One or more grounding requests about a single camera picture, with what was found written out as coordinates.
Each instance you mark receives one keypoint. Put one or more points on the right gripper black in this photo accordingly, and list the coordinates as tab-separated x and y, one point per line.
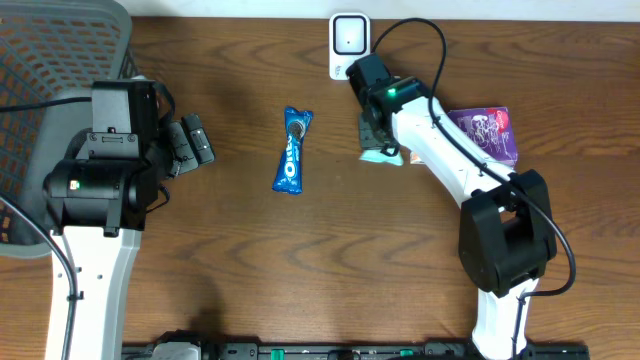
365	138

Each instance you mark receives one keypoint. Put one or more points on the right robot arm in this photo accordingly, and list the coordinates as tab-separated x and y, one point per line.
506	235

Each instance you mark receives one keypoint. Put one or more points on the small orange box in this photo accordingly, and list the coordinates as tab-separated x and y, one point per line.
415	159

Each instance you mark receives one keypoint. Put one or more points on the red purple snack packet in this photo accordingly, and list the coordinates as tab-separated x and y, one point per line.
490	129

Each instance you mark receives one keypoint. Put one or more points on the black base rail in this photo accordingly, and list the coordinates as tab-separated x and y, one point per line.
252	351

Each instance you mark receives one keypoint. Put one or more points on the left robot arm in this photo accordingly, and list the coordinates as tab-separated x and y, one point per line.
99	207

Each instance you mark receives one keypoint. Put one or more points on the blue Oreo cookie packet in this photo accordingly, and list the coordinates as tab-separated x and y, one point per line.
288	177

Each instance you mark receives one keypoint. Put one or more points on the grey plastic mesh basket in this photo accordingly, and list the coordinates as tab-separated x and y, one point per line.
53	50

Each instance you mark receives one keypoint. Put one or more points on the teal wet wipes packet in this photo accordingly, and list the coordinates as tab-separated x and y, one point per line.
376	156

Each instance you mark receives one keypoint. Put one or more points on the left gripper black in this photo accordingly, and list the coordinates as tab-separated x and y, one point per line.
176	148

